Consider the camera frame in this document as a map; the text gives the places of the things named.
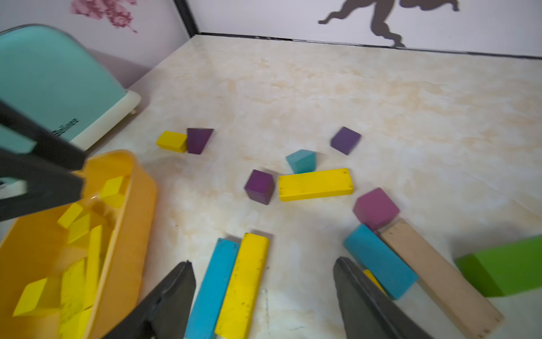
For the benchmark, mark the teal small block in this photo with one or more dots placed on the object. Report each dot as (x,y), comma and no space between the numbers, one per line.
(390,271)

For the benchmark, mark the magenta cube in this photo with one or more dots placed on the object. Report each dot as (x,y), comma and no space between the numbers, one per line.
(375,209)

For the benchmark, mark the teal long block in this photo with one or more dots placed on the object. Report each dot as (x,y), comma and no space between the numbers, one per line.
(206,309)

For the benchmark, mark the yellow plastic tray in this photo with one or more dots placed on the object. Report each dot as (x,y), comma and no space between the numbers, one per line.
(36,247)

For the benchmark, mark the purple triangle block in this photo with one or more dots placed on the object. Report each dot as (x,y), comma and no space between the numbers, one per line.
(197,139)

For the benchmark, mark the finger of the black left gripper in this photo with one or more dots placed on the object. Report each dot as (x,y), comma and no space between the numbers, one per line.
(48,146)
(49,184)

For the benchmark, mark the tan long block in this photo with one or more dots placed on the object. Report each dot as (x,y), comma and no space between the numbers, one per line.
(467,308)

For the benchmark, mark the mint green toaster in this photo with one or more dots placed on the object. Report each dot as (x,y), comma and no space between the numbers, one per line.
(49,77)

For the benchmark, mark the long yellow block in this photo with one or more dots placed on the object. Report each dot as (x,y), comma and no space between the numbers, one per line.
(315,185)
(237,310)

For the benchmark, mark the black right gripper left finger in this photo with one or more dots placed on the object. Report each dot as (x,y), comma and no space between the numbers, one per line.
(164,312)

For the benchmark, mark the yellow flat block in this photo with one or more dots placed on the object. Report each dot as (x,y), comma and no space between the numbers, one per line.
(173,141)

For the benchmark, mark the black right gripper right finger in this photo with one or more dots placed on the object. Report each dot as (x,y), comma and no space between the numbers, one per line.
(366,311)

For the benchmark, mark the green block upper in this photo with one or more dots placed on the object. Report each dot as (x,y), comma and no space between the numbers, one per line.
(506,270)

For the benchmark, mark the yellow medium block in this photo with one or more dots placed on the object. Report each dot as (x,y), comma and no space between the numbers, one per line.
(373,279)

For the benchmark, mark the dark purple cube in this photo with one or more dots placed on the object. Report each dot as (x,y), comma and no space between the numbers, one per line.
(345,140)

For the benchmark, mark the teal wedge block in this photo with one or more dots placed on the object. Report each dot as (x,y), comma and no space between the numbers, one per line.
(302,161)

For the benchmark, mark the purple small block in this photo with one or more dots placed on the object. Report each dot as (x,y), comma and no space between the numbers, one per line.
(260,187)

